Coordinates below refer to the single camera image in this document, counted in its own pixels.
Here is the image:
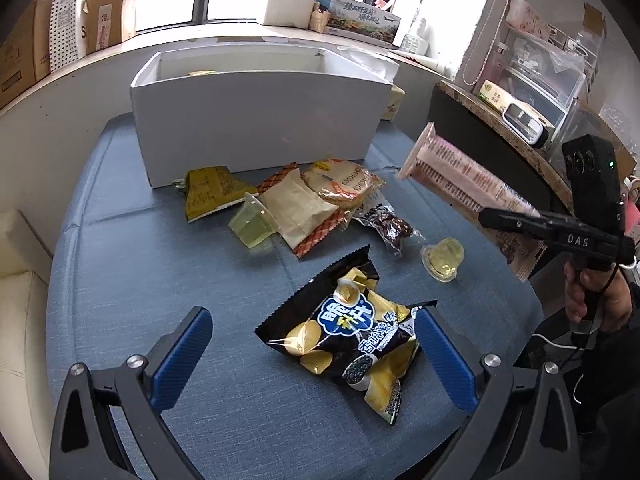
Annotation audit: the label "long pink snack packet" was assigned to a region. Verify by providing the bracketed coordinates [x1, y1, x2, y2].
[396, 121, 550, 282]

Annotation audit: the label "small woven basket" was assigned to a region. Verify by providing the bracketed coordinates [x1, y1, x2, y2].
[309, 1, 332, 34]

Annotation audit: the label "yellow tissue box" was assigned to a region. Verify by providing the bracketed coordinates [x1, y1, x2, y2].
[340, 46, 407, 122]

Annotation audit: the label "white plastic bottle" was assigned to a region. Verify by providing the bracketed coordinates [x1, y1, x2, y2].
[399, 19, 432, 57]

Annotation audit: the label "yellow and white tissue pack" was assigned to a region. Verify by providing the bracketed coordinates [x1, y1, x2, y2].
[477, 80, 534, 117]

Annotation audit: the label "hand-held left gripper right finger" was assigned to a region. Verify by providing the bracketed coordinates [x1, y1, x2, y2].
[416, 306, 582, 480]

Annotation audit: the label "small open cardboard carton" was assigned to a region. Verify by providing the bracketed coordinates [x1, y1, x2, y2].
[581, 1, 609, 37]

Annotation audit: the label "blue tablecloth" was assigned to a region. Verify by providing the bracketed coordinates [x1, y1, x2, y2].
[45, 110, 547, 480]

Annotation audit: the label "white and black device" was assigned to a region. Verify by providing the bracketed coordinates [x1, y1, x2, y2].
[501, 103, 551, 148]

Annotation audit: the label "white cable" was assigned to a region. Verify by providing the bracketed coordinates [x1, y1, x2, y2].
[530, 332, 593, 357]

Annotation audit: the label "black chip bag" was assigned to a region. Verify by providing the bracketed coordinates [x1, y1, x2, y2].
[254, 246, 438, 426]

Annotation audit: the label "dotted white paper bag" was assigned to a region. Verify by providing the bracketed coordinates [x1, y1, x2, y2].
[50, 0, 90, 69]

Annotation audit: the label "large brown cardboard box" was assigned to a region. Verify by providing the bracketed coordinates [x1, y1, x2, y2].
[0, 0, 55, 108]

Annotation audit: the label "white tube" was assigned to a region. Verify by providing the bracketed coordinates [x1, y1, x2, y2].
[390, 49, 460, 75]

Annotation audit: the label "beige packet with orange edges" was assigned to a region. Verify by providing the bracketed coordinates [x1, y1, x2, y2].
[257, 161, 349, 259]

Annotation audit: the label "small brown cardboard box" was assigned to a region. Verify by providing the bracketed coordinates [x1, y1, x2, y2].
[81, 0, 139, 56]

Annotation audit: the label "dark red dates packet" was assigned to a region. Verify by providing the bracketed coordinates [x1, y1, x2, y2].
[351, 200, 427, 257]

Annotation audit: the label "pink tissue pack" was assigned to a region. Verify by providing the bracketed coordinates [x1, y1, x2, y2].
[505, 0, 552, 37]

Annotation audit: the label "round rice cracker packet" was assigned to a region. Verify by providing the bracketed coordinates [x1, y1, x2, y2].
[301, 157, 387, 209]

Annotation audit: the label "mustard yellow snack packet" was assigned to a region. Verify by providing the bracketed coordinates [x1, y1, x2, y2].
[172, 165, 259, 224]

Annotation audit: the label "cream sofa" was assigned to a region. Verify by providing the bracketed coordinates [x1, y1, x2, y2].
[0, 209, 55, 466]

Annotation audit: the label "clear plastic storage drawers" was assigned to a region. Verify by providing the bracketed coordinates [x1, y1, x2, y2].
[492, 24, 587, 117]

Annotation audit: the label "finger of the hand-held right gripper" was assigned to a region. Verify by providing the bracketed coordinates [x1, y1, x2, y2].
[478, 208, 568, 242]

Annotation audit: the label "hanging bead cord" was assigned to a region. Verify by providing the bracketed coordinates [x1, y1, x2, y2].
[459, 0, 519, 87]

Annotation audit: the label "white cardboard box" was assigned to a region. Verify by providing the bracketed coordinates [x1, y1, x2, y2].
[130, 44, 393, 189]

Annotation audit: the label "clear jelly cup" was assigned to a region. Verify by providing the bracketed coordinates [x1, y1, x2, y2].
[420, 238, 466, 284]
[228, 192, 279, 251]

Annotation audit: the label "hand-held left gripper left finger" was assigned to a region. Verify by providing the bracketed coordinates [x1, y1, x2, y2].
[49, 306, 214, 480]

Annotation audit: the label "person's right hand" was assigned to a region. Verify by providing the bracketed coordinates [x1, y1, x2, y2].
[563, 259, 637, 335]

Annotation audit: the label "long printed landscape box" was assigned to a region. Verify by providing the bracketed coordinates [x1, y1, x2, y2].
[325, 0, 404, 47]

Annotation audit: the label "white windowsill box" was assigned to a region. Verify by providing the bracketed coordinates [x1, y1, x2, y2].
[256, 0, 322, 29]

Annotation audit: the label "clear plastic container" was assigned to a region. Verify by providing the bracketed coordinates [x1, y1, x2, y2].
[549, 97, 638, 173]

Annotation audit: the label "dark cabinet with stone top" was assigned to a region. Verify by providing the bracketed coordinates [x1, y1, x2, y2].
[427, 80, 588, 216]

